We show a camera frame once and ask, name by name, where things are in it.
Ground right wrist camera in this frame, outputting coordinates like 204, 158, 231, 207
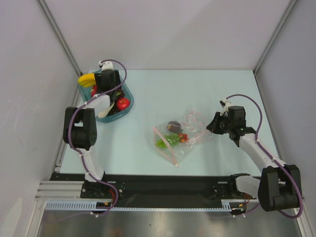
220, 99, 233, 117

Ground yellow fake banana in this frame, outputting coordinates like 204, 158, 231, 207
78, 73, 96, 88

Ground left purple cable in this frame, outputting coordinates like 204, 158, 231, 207
68, 58, 127, 218

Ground left aluminium frame post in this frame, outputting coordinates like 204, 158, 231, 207
36, 0, 82, 76

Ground aluminium rail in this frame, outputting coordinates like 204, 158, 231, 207
35, 181, 83, 200

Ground green fake grapes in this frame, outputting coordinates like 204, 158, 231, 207
155, 133, 181, 148

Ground purple fake grapes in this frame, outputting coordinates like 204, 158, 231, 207
116, 89, 125, 98

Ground left white cable duct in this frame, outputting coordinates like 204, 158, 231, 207
45, 200, 112, 211

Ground small red fake apple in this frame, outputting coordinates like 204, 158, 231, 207
117, 97, 130, 111

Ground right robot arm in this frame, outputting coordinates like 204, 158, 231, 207
207, 101, 303, 212

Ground right aluminium frame post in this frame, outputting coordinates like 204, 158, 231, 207
253, 0, 299, 76

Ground red fake cherry tomatoes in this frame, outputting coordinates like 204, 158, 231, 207
178, 133, 189, 143

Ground dark purple fake fruit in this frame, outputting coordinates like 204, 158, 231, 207
167, 121, 182, 133

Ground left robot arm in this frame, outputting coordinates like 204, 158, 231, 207
63, 69, 121, 198

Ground aluminium frame post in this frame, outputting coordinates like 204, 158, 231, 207
253, 0, 299, 76
36, 0, 82, 76

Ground clear zip top bag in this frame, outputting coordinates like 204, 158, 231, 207
153, 109, 212, 167

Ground right white cable duct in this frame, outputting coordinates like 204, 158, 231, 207
221, 199, 247, 212

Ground teal plastic bin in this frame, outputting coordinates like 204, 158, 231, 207
78, 69, 133, 123

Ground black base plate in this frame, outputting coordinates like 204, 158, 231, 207
50, 173, 255, 209

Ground white cable duct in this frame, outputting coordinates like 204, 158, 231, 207
221, 199, 247, 212
45, 200, 112, 211

